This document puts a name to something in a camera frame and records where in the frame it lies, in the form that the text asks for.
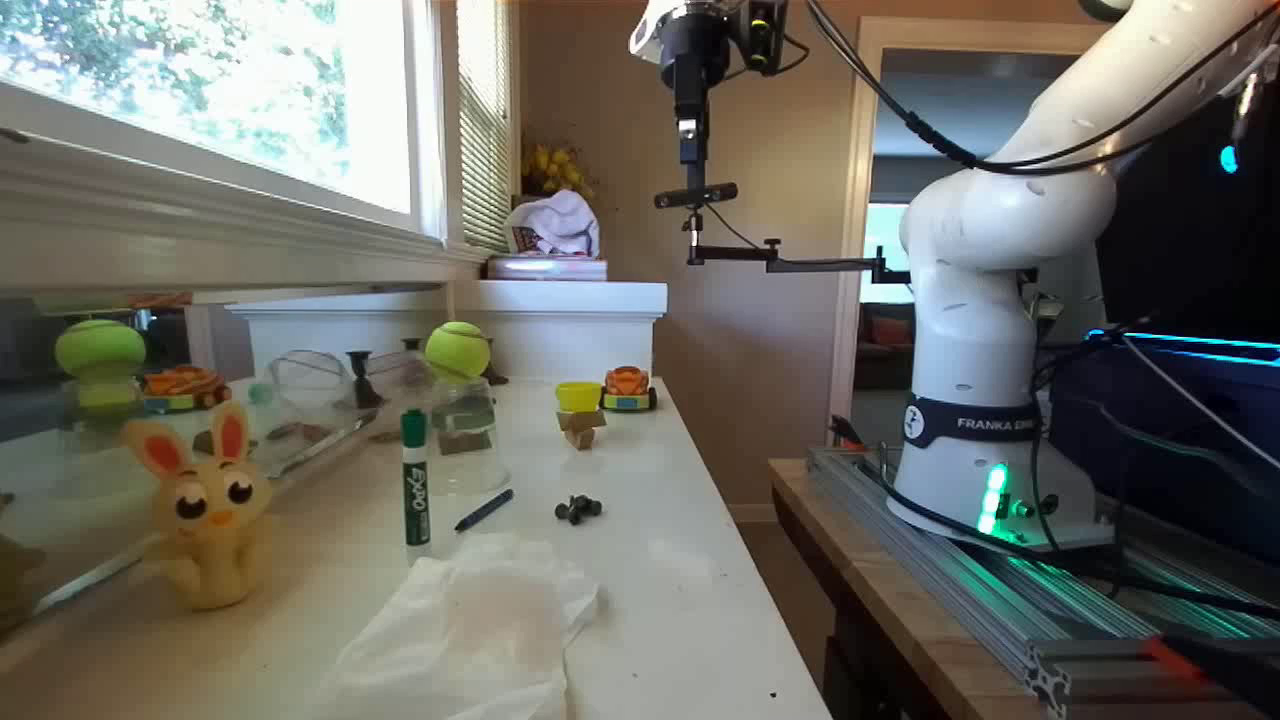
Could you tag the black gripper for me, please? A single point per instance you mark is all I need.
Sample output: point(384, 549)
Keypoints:
point(699, 53)

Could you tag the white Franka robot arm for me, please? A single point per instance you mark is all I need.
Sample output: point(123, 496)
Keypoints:
point(1001, 266)

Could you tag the yellow flowers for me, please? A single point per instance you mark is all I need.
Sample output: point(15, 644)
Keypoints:
point(556, 165)

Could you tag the white cloth bundle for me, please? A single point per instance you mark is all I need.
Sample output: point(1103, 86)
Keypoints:
point(562, 221)

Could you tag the white window blind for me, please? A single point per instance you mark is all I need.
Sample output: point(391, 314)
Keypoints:
point(483, 144)

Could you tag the flat grey tray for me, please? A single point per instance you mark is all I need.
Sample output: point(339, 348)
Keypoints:
point(544, 269)

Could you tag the orange toy car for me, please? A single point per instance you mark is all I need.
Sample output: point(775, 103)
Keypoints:
point(624, 390)

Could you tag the yellow plastic cup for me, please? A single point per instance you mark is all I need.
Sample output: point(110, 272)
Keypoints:
point(577, 398)

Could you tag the yellow-green tennis ball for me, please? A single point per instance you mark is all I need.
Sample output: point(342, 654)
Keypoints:
point(459, 348)

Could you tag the brown wooden figure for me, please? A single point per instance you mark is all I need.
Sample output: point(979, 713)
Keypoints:
point(580, 428)

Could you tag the clear glass jar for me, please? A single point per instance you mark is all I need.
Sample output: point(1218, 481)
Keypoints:
point(465, 420)

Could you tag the small black bolt piece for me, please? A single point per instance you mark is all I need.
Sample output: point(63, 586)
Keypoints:
point(577, 510)

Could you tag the black pen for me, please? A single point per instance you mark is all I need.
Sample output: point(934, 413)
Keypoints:
point(485, 510)

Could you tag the green dry-erase marker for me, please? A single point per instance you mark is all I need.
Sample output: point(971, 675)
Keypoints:
point(419, 494)

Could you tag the wooden workbench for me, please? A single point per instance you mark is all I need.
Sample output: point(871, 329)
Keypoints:
point(881, 603)

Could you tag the black backdrop panel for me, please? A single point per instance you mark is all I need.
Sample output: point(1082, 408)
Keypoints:
point(1201, 254)

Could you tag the crumpled white tissue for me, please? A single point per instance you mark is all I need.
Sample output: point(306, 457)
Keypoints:
point(452, 641)

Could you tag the blue-lit dark box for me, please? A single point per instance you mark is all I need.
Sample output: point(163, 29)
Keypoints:
point(1201, 440)

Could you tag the yellow bunny plush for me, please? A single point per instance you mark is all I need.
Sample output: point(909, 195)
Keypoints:
point(206, 533)

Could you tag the long leaning mirror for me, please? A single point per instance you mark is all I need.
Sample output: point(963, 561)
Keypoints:
point(53, 466)

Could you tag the black stereo camera bar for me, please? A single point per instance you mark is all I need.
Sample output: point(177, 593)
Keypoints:
point(693, 196)

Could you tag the black wrist stereo camera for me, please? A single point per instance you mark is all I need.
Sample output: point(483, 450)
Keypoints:
point(763, 33)

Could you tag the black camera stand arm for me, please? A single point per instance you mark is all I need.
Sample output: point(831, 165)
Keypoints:
point(814, 266)

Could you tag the white door frame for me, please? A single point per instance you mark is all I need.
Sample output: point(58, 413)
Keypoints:
point(848, 345)

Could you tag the white window frame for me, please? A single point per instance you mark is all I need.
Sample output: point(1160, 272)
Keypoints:
point(201, 226)

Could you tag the aluminium extrusion rail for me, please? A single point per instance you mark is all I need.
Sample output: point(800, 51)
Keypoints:
point(985, 603)

